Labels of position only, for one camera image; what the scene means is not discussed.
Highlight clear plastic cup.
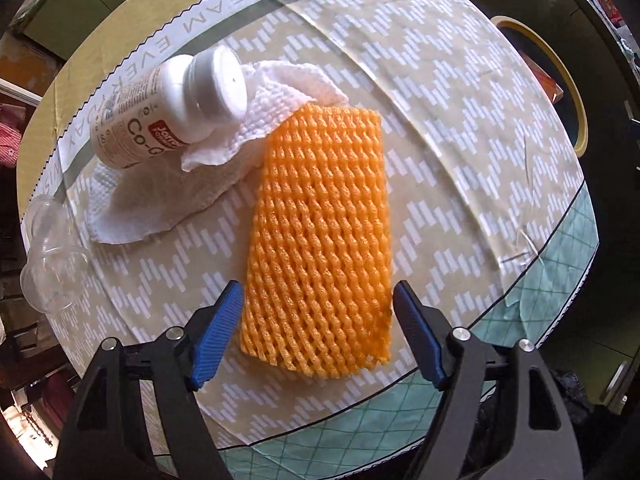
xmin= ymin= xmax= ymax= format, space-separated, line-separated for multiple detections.
xmin=20 ymin=195 xmax=93 ymax=313

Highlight round table with patterned cloth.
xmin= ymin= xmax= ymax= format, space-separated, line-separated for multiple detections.
xmin=15 ymin=0 xmax=601 ymax=453

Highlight white pill bottle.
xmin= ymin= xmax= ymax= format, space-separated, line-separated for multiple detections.
xmin=92 ymin=45 xmax=248 ymax=168

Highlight green base cabinets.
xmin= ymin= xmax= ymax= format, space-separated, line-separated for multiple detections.
xmin=20 ymin=0 xmax=128 ymax=58

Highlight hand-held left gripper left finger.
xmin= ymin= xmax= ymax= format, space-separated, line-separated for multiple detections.
xmin=50 ymin=280 xmax=246 ymax=480

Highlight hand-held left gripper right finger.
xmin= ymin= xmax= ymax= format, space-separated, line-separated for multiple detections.
xmin=392 ymin=280 xmax=587 ymax=480

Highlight yellow-rimmed black bin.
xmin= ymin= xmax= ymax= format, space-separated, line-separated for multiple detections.
xmin=490 ymin=15 xmax=588 ymax=158

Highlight white paper towel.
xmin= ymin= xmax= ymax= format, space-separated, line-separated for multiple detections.
xmin=85 ymin=60 xmax=351 ymax=246

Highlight orange foam net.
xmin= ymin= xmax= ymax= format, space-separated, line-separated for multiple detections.
xmin=239 ymin=102 xmax=393 ymax=373

